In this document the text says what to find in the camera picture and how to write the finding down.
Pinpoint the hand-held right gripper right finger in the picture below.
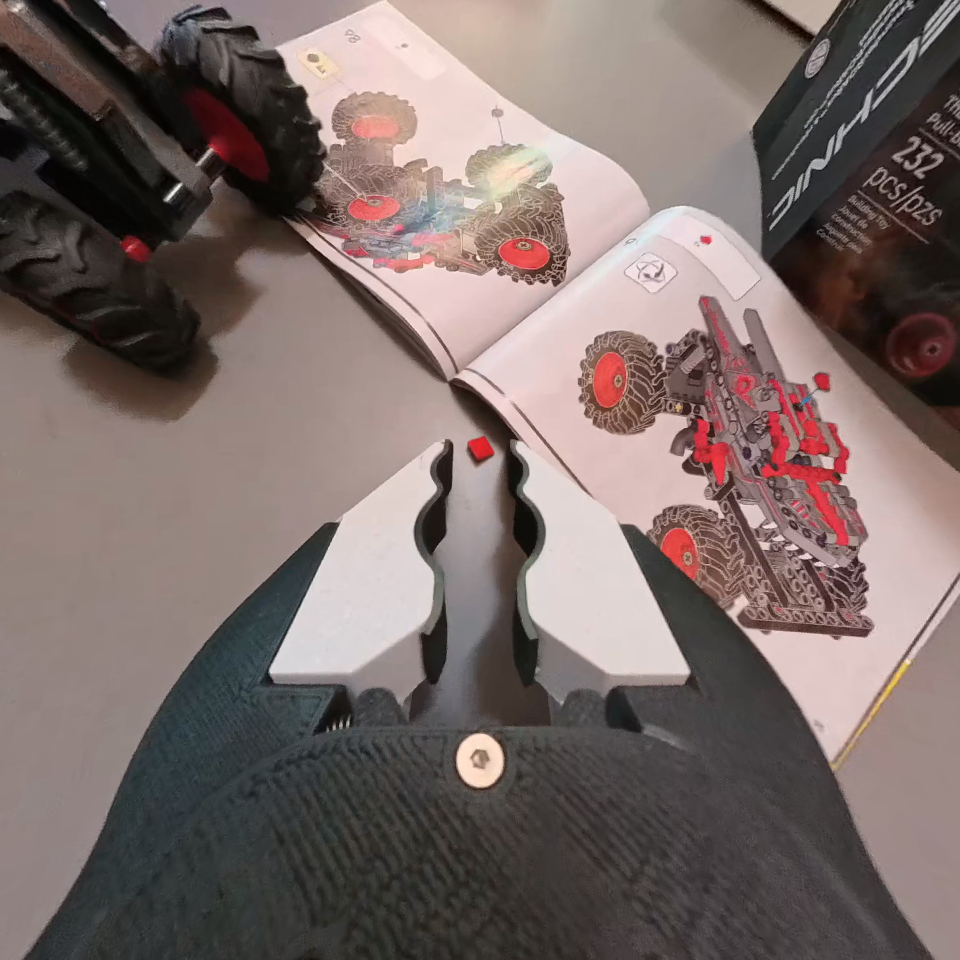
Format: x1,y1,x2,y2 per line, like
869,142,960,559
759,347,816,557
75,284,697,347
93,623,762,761
510,441,693,726

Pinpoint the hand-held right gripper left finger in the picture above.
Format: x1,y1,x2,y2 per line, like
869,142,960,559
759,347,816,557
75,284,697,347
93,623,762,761
267,441,456,715

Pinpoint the red grey toy monster truck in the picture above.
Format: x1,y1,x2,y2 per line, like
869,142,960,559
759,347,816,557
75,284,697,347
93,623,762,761
0,0,329,378

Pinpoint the open building instruction booklet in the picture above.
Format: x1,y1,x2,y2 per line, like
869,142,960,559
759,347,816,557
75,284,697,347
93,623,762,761
273,0,960,772

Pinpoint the black toy set box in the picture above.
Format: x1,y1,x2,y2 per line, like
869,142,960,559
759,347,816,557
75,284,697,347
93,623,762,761
751,0,960,411

